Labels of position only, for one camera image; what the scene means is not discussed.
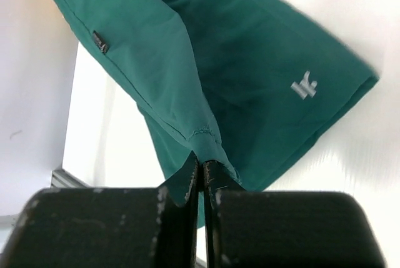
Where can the aluminium front rail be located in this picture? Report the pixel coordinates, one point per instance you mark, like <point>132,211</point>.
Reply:
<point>59,179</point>

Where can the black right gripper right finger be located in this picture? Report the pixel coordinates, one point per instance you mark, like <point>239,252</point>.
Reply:
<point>283,228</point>

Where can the green shorts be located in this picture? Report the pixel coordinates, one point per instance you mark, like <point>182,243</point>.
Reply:
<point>252,84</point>

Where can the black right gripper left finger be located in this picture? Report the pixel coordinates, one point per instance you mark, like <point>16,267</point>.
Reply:
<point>109,227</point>

